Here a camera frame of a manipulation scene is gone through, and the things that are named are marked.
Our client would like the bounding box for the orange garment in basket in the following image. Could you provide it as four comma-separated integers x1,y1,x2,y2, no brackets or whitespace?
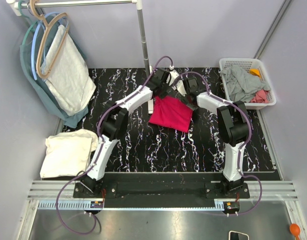
249,68,261,78

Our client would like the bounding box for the aluminium frame rail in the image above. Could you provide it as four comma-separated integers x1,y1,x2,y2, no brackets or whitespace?
17,175,307,240

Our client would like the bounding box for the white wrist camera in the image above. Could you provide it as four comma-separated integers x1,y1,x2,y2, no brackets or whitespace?
176,81,186,96
167,65,179,86

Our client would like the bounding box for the teal garment on hanger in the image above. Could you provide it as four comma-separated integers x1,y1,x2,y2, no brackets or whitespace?
20,29,89,128

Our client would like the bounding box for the pink red t shirt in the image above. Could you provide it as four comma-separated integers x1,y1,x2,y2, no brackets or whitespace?
148,96,193,133

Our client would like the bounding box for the smartphone with white edge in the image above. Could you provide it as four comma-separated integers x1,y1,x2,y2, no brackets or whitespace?
228,230,250,240

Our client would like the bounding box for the salmon pink t shirt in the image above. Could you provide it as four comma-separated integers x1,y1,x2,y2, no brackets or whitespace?
250,89,269,104

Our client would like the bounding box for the blue plastic hanger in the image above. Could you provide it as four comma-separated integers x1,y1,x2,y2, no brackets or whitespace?
30,12,70,81

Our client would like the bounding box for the white plastic laundry basket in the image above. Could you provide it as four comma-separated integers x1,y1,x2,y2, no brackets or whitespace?
219,57,277,110

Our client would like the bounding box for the cream folded t shirt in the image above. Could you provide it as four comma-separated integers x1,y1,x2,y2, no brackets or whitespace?
39,129,98,179

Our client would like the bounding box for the tan wooden hanger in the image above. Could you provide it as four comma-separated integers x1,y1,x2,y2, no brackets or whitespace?
29,0,70,80

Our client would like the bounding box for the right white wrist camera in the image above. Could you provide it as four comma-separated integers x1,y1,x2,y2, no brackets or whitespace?
176,81,186,96

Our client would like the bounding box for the white towel on hanger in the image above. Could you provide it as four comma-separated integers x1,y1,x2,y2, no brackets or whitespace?
40,25,96,116

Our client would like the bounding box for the grey t shirt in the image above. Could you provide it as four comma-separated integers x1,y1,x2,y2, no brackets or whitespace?
220,65,271,103

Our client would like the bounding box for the metal clothes rack stand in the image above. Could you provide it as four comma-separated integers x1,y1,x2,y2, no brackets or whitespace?
5,0,159,116

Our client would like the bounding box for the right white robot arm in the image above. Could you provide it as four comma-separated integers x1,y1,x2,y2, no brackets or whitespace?
174,77,252,195

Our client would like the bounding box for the green plastic hanger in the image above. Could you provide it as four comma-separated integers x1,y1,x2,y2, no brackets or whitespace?
17,0,39,44

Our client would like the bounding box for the orange ball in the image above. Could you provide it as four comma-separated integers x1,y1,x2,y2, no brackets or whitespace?
289,223,301,240

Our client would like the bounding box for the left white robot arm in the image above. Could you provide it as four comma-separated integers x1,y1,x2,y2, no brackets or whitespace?
80,65,179,193

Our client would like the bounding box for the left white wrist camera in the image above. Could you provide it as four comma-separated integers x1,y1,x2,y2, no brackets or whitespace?
167,65,179,86

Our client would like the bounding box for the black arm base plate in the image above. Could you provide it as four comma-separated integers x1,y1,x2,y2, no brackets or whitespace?
73,172,250,210

